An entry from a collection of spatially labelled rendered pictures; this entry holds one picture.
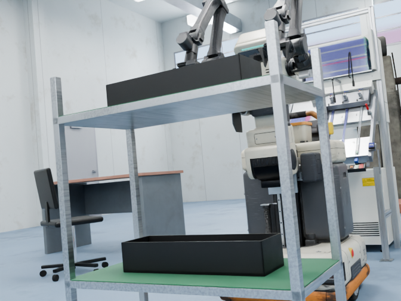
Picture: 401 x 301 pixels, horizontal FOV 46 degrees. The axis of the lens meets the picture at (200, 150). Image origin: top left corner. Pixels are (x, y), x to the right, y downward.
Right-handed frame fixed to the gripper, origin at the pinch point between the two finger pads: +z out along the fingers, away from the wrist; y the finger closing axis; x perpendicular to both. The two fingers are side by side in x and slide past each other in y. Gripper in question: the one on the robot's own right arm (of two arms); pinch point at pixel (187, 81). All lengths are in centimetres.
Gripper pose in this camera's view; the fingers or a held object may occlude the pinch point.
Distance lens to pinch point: 218.8
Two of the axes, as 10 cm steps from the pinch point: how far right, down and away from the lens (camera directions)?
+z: -1.2, 8.9, -4.3
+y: 8.7, -1.1, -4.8
